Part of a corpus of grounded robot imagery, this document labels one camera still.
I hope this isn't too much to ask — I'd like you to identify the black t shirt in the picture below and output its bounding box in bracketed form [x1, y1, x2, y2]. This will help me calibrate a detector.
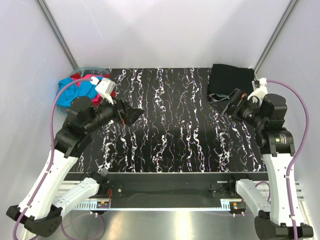
[207, 64, 255, 96]

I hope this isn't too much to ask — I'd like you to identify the folded grey-blue t shirt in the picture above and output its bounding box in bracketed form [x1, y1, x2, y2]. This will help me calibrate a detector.
[210, 93, 228, 99]

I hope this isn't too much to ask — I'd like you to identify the bright blue t shirt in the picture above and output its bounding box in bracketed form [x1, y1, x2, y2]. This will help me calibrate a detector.
[56, 81, 100, 108]

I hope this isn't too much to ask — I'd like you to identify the aluminium frame post left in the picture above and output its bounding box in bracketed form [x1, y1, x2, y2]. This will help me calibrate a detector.
[35, 0, 79, 70]

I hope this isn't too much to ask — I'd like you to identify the aluminium frame post right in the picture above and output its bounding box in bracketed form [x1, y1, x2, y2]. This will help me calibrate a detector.
[253, 0, 300, 74]

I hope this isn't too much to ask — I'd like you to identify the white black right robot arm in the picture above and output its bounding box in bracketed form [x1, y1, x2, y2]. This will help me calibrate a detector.
[221, 78, 314, 240]

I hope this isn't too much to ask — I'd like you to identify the aluminium frame post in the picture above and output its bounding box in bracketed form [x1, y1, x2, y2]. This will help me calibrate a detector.
[253, 0, 300, 74]
[35, 0, 79, 70]

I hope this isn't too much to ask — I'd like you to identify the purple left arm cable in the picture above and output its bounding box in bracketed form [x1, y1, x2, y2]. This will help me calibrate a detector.
[12, 77, 107, 240]

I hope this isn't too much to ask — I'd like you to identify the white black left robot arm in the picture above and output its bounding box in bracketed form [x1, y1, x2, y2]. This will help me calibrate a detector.
[6, 77, 144, 240]

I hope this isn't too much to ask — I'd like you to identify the red t shirt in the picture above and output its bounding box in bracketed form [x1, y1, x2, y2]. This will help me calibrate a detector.
[72, 73, 117, 107]

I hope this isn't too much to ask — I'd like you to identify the white slotted cable duct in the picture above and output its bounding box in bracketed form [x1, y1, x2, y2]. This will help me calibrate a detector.
[73, 198, 231, 212]

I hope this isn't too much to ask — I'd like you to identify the aluminium front rail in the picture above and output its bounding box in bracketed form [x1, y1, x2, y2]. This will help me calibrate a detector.
[56, 181, 304, 201]

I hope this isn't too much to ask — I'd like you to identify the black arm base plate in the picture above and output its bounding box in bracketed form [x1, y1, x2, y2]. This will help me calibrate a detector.
[107, 172, 237, 201]

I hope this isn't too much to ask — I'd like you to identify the teal plastic laundry basket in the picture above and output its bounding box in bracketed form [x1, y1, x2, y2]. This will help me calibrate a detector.
[57, 67, 110, 115]

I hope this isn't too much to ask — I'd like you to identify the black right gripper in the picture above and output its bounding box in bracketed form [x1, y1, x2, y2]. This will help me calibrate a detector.
[209, 88, 266, 129]

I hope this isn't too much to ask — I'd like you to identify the pink t shirt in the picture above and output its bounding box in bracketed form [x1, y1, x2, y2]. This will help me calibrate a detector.
[75, 74, 103, 106]

